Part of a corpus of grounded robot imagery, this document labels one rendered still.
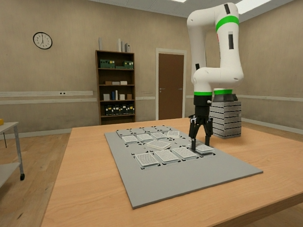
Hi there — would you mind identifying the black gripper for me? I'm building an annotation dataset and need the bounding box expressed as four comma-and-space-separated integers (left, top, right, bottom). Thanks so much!
189, 105, 213, 151

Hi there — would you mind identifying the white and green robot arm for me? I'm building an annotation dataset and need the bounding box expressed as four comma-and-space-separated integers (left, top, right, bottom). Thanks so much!
187, 2, 244, 107

